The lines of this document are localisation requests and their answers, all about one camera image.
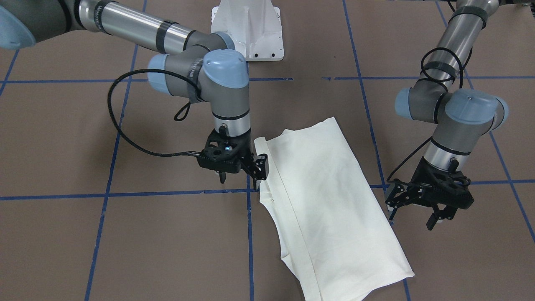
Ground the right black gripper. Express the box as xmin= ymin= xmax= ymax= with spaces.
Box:
xmin=205 ymin=130 xmax=269 ymax=184

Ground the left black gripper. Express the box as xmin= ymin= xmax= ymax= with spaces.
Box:
xmin=387 ymin=158 xmax=474 ymax=231

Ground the cream long-sleeve cat T-shirt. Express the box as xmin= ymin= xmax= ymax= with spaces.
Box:
xmin=254 ymin=117 xmax=414 ymax=301

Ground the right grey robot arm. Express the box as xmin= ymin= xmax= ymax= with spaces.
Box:
xmin=0 ymin=0 xmax=269 ymax=183

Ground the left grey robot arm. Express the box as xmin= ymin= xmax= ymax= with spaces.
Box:
xmin=385 ymin=0 xmax=509 ymax=230

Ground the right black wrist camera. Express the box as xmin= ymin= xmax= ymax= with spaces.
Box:
xmin=197 ymin=140 xmax=241 ymax=174

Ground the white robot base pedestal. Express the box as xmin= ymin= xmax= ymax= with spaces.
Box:
xmin=211 ymin=0 xmax=285 ymax=61

